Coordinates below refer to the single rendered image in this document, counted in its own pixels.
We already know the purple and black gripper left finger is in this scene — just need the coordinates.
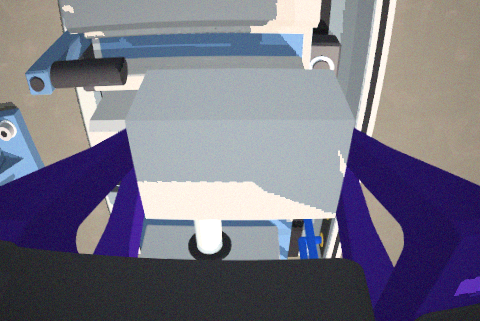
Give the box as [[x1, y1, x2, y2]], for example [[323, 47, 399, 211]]
[[0, 128, 145, 257]]

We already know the grey rectangular block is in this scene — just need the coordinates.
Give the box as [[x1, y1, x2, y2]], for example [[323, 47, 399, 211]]
[[125, 68, 355, 220]]

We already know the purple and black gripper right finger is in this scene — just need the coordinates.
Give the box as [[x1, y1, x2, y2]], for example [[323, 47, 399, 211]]
[[336, 128, 480, 321]]

